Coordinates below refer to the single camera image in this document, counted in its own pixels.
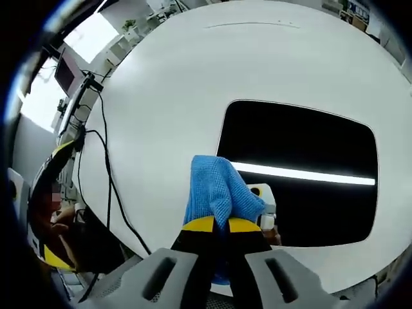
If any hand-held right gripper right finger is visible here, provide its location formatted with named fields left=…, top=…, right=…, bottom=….
left=225, top=217, right=341, bottom=309

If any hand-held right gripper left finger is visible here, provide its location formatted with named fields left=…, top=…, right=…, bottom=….
left=85, top=215, right=216, bottom=309

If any blue cleaning cloth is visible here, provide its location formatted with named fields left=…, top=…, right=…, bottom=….
left=182, top=154, right=268, bottom=288

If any black mirror with white frame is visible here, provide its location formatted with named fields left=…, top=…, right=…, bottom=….
left=216, top=99, right=378, bottom=248

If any person's left hand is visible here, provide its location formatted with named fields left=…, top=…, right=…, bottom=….
left=34, top=205, right=80, bottom=268

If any black metal stand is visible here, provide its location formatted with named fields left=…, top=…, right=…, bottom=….
left=57, top=71, right=104, bottom=152

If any large silver computer monitor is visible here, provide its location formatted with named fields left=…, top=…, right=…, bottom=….
left=53, top=47, right=86, bottom=96

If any black cable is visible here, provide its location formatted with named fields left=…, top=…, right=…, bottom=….
left=96, top=88, right=113, bottom=228
left=84, top=129, right=153, bottom=257

